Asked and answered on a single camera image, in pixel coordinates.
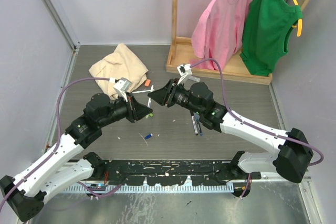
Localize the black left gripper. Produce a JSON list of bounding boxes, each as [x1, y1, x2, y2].
[[98, 91, 152, 127]]

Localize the wooden clothes rack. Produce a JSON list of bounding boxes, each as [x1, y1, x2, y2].
[[166, 0, 310, 85]]

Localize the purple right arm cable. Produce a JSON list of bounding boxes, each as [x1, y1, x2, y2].
[[189, 58, 325, 198]]

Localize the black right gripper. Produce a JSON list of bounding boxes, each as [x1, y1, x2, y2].
[[148, 78, 203, 115]]

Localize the white marker dark green end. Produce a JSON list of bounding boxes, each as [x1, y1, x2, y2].
[[132, 85, 154, 94]]

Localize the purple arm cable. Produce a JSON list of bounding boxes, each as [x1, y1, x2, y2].
[[189, 58, 325, 198], [0, 77, 118, 209]]

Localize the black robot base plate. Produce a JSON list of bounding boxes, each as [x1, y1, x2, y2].
[[89, 160, 248, 186]]

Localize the lime green pen cap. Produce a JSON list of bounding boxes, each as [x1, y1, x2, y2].
[[145, 113, 153, 118]]

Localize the beige cloth bag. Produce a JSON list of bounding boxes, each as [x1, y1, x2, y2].
[[89, 43, 148, 92]]

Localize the aluminium frame rail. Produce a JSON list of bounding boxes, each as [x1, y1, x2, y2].
[[25, 0, 81, 51]]

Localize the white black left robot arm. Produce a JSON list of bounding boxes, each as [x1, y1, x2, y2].
[[1, 93, 153, 222]]

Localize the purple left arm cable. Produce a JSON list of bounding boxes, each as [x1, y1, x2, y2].
[[0, 77, 118, 209]]

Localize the blue transparent gel pen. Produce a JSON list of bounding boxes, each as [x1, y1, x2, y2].
[[195, 114, 203, 136]]

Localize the pink t-shirt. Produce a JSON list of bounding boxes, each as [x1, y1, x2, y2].
[[191, 0, 252, 69]]

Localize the small blue pen cap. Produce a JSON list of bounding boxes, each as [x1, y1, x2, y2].
[[144, 134, 153, 140]]

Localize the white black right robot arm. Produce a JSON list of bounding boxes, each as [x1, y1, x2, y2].
[[148, 79, 313, 184]]

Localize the grey highlighter orange tip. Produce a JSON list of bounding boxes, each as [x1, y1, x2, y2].
[[190, 76, 200, 82]]

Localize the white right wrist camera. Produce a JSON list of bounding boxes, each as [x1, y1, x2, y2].
[[177, 64, 192, 86]]

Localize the green tank top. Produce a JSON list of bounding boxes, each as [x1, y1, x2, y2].
[[240, 0, 303, 77]]

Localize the orange highlighter cap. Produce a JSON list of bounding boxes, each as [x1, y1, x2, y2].
[[144, 79, 151, 87]]

